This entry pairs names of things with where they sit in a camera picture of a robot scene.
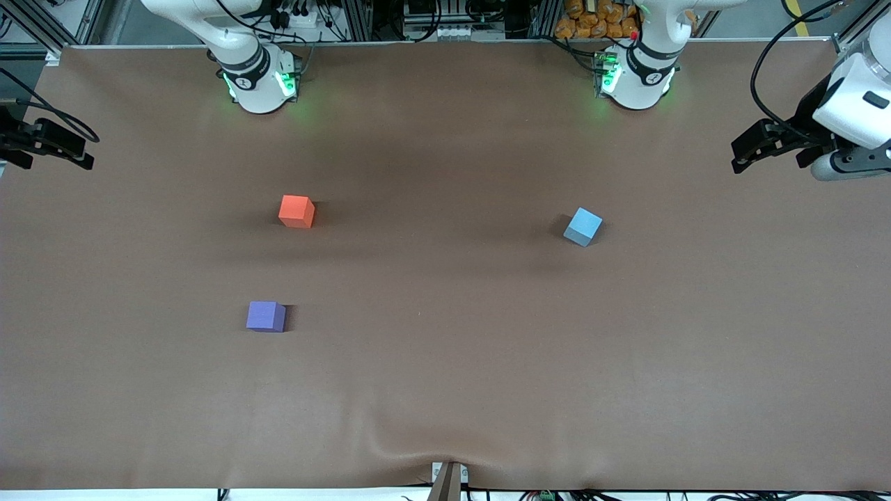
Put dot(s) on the orange snack bag pile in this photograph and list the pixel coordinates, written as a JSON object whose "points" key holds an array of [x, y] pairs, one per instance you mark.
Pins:
{"points": [[598, 19]]}

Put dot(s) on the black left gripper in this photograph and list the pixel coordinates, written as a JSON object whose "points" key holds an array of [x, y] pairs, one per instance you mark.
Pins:
{"points": [[809, 115]]}

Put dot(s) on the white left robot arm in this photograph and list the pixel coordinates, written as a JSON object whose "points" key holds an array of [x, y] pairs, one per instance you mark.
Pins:
{"points": [[637, 83]]}

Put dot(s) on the brown table mat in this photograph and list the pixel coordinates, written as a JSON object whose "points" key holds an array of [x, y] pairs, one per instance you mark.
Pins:
{"points": [[445, 362]]}

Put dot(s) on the purple cube block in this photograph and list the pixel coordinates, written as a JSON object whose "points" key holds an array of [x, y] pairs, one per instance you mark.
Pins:
{"points": [[264, 316]]}

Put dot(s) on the white power strip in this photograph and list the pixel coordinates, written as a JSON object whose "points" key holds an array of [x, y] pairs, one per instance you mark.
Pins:
{"points": [[307, 17]]}

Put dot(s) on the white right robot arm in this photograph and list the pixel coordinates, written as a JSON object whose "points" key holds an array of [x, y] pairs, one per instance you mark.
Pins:
{"points": [[256, 89]]}

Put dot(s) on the white terminal block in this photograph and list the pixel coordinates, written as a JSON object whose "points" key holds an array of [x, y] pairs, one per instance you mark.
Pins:
{"points": [[452, 31]]}

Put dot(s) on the green terminal connector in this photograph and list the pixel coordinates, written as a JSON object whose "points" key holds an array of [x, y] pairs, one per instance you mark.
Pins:
{"points": [[546, 496]]}

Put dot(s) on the orange cube block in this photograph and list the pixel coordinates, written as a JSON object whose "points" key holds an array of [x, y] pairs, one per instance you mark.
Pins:
{"points": [[296, 211]]}

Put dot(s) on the light blue cube block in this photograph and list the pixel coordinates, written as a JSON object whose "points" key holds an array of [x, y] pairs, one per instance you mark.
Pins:
{"points": [[582, 227]]}

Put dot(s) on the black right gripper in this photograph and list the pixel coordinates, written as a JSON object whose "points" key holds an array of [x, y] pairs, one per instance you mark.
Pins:
{"points": [[14, 136]]}

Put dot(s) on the metal table edge clamp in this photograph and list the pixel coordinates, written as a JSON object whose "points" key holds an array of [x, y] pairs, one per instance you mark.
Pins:
{"points": [[449, 481]]}

